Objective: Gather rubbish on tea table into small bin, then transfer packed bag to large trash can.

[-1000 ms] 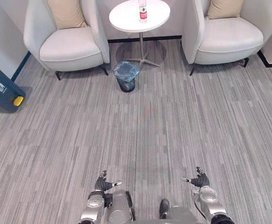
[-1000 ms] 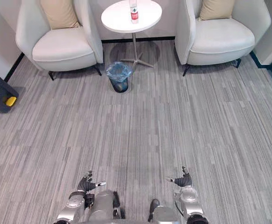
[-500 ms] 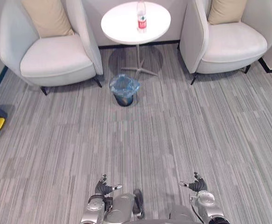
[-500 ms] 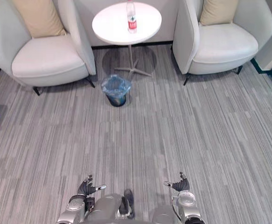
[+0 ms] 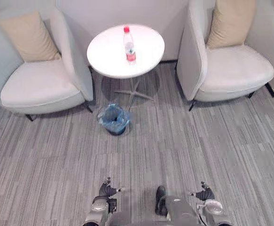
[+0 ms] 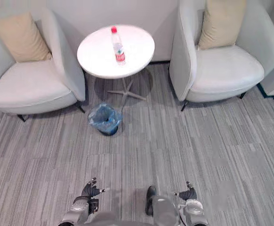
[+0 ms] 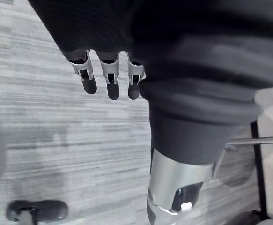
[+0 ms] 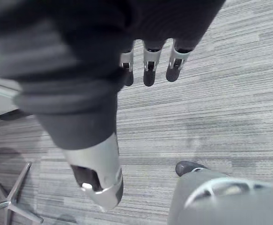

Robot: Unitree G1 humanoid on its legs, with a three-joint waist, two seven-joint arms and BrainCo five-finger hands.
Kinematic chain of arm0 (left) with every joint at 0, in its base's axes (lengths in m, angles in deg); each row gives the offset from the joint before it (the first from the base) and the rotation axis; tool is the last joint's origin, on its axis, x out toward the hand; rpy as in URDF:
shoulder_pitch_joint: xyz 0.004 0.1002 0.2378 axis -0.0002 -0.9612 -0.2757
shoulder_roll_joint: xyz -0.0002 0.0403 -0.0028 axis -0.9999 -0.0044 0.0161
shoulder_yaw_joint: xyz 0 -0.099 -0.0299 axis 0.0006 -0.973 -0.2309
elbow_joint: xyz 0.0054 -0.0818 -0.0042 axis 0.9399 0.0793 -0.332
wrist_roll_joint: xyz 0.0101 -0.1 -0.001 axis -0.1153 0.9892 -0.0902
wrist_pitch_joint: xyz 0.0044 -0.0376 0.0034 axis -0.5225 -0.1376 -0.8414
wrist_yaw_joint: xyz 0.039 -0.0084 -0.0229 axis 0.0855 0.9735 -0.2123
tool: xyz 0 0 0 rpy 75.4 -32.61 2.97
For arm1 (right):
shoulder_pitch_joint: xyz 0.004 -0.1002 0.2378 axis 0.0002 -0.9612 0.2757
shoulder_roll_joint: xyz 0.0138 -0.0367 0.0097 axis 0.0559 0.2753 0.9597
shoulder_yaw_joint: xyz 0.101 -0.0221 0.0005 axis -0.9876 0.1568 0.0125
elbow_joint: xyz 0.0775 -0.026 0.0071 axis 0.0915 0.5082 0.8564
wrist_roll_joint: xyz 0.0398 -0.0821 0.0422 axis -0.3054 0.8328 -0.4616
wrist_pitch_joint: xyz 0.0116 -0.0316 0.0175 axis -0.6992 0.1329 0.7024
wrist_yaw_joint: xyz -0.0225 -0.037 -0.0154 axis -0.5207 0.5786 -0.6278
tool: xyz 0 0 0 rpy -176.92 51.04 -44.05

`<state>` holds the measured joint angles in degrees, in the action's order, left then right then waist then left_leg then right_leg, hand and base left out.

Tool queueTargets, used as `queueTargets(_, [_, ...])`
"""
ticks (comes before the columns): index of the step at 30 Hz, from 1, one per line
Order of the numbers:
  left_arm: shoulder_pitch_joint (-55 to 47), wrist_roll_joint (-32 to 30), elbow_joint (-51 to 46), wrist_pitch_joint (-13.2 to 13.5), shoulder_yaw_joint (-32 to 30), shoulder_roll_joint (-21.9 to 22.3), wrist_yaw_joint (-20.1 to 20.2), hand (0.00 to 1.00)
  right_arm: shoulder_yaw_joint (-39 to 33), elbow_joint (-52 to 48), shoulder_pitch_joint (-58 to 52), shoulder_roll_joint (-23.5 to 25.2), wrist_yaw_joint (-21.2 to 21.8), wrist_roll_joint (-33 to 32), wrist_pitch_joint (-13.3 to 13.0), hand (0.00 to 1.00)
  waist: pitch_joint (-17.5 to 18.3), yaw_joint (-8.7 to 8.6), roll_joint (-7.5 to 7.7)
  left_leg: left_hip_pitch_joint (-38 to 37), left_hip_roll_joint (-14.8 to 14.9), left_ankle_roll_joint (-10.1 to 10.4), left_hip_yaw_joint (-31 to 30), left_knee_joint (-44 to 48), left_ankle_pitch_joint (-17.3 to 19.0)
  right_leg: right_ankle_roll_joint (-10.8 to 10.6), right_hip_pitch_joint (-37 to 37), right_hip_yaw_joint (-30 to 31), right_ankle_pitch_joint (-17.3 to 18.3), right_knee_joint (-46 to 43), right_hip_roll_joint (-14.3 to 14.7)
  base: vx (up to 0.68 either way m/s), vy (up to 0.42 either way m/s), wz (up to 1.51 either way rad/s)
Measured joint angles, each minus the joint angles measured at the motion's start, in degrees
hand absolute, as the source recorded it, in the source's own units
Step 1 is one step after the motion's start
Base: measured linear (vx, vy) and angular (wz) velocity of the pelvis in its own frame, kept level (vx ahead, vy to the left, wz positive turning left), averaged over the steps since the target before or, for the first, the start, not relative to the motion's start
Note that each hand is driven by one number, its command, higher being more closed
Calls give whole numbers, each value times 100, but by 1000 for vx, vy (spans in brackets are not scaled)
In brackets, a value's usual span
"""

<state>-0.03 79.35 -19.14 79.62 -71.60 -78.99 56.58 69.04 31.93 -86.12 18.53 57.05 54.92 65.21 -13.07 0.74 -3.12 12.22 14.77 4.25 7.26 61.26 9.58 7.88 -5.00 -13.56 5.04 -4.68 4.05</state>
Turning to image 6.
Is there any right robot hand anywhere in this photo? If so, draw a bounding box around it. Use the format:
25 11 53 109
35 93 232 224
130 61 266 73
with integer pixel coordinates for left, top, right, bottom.
173 181 199 201

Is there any blue plastic bin bag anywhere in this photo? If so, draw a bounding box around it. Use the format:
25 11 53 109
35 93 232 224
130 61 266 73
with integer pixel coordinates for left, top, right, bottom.
87 103 124 135

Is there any beige cushion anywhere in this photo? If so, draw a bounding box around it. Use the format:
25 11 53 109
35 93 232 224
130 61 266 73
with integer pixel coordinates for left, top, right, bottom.
0 11 53 63
197 0 247 50

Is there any white armchair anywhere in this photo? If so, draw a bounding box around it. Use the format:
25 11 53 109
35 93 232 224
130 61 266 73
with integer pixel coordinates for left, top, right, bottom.
0 6 86 122
169 0 274 112

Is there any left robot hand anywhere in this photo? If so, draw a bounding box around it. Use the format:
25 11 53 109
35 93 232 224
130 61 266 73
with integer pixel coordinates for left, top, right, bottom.
81 177 111 198

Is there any silver robot leg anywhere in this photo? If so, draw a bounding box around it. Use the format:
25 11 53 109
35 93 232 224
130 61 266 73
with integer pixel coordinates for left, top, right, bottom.
150 194 182 226

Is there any dark robot foot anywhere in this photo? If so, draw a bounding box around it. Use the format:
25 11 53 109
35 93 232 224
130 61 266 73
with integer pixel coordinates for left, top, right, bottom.
145 186 157 216

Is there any clear plastic water bottle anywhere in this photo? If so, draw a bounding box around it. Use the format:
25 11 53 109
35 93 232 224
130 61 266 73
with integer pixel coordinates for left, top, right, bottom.
110 25 126 66

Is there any round white tea table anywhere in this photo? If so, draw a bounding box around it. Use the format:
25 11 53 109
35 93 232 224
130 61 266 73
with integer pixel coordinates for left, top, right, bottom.
77 24 156 101

